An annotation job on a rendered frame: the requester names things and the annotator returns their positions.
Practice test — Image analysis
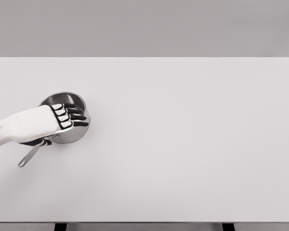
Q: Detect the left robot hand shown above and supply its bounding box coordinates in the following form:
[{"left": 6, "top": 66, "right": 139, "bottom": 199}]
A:
[{"left": 11, "top": 103, "right": 90, "bottom": 147}]

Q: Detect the steel pot with long handle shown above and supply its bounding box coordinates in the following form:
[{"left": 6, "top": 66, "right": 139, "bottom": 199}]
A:
[{"left": 17, "top": 91, "right": 91, "bottom": 168}]

